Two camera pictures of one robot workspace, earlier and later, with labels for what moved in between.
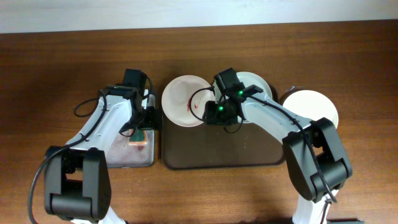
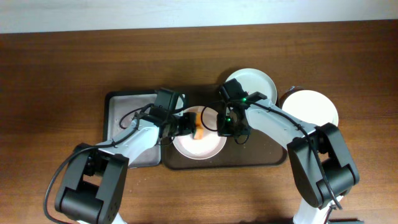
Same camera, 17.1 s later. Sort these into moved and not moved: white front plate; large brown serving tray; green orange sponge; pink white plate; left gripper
Moved: left gripper; green orange sponge; pink white plate
Not moved: white front plate; large brown serving tray
